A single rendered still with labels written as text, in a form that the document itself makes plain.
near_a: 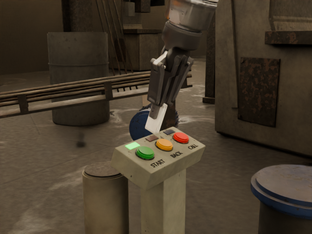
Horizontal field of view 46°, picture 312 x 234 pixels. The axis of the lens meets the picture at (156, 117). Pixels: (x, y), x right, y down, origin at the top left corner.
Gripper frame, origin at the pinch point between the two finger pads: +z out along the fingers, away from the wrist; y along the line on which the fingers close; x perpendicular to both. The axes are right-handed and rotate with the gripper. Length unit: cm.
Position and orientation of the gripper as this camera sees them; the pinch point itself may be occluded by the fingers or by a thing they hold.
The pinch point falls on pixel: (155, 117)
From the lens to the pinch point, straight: 78.4
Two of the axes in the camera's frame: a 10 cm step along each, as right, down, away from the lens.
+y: -5.9, 1.9, -7.9
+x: 7.6, 4.6, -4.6
